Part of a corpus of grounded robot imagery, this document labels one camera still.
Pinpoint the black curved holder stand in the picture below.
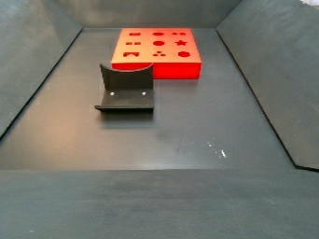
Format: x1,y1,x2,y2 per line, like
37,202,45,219
95,64,155,112

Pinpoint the red shape sorter box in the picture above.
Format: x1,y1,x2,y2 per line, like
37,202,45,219
111,28,202,79

